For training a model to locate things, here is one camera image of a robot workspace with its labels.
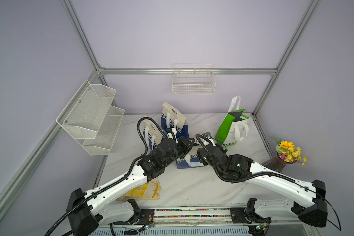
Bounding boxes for sunflower bouquet in vase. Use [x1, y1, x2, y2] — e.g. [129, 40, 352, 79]
[262, 136, 307, 173]

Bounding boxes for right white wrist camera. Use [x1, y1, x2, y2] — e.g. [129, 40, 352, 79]
[203, 132, 216, 146]

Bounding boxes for aluminium frame rails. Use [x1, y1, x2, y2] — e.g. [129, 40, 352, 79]
[0, 1, 321, 224]

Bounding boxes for white two-tier mesh shelf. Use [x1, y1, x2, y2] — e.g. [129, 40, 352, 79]
[56, 80, 124, 156]

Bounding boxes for blue beige tote bag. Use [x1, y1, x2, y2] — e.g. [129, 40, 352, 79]
[176, 144, 204, 169]
[143, 118, 164, 150]
[161, 102, 189, 138]

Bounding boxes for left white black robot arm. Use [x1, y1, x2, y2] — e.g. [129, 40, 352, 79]
[46, 117, 195, 236]

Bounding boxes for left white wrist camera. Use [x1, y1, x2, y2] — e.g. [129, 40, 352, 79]
[164, 127, 178, 142]

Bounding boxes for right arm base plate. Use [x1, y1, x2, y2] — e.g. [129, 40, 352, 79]
[230, 207, 271, 224]

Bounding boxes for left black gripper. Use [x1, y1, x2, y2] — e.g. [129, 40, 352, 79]
[163, 137, 195, 169]

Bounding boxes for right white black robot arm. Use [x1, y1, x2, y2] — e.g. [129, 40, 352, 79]
[195, 134, 332, 228]

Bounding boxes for green white takeout bag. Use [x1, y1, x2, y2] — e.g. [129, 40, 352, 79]
[215, 95, 250, 146]

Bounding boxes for front aluminium rail beam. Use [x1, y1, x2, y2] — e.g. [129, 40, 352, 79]
[91, 206, 319, 236]

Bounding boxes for white wire wall basket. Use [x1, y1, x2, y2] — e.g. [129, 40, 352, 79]
[172, 64, 216, 95]

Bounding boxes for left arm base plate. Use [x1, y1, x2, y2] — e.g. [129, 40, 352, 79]
[124, 209, 155, 225]

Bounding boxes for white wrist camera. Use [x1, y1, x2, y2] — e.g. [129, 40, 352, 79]
[164, 127, 178, 142]
[203, 132, 216, 146]

